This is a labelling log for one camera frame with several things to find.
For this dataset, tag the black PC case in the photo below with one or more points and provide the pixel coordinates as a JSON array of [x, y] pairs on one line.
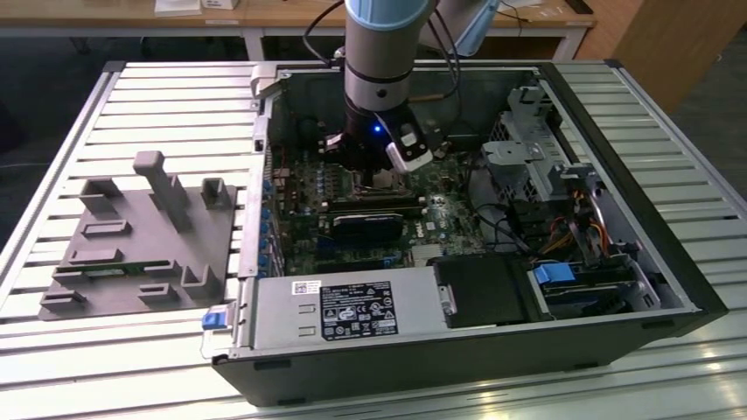
[[467, 372]]

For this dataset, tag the wooden desk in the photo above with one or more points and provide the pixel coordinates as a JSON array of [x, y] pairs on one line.
[[116, 21]]

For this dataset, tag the grey parts rack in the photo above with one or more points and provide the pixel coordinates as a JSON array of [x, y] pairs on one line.
[[145, 245]]

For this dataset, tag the black plastic drive cover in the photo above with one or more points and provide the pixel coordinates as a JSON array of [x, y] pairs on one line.
[[484, 293]]

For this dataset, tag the wooden cabinet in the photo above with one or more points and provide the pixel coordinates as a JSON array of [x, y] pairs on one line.
[[671, 44]]

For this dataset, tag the silver power supply unit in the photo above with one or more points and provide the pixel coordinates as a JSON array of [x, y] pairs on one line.
[[280, 315]]

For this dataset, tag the green RAM stick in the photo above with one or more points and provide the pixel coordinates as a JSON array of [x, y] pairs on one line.
[[105, 273]]

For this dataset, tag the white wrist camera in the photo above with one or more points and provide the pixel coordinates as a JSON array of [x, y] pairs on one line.
[[408, 153]]

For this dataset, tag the silver CPU with green rim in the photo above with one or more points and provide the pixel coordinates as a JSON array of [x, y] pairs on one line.
[[389, 179]]

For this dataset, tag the blue plastic latch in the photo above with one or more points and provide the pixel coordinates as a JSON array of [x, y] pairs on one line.
[[212, 319]]

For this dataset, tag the CPU socket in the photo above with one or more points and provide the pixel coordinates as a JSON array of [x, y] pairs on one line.
[[381, 195]]

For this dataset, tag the silver chipset heatsink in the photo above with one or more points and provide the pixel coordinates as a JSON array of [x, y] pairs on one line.
[[428, 254]]

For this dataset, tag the black graphics card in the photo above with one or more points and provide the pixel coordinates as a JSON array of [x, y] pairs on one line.
[[367, 229]]

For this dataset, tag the small metal disk bay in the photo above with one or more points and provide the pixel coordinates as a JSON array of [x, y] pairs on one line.
[[641, 289]]

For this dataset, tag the tall metal disk cage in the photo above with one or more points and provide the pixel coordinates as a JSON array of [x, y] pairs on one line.
[[525, 153]]

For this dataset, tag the white box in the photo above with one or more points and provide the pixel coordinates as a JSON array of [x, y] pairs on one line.
[[219, 4], [177, 8]]

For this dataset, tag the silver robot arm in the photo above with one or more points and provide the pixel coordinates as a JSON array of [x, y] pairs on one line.
[[373, 65]]

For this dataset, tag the hard disk in blue carrier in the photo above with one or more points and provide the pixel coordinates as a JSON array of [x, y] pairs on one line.
[[553, 273]]

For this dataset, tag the green motherboard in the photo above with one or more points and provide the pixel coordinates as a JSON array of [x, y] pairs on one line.
[[460, 192]]

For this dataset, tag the RAM slot with white latches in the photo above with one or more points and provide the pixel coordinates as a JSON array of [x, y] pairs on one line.
[[373, 204], [373, 212]]

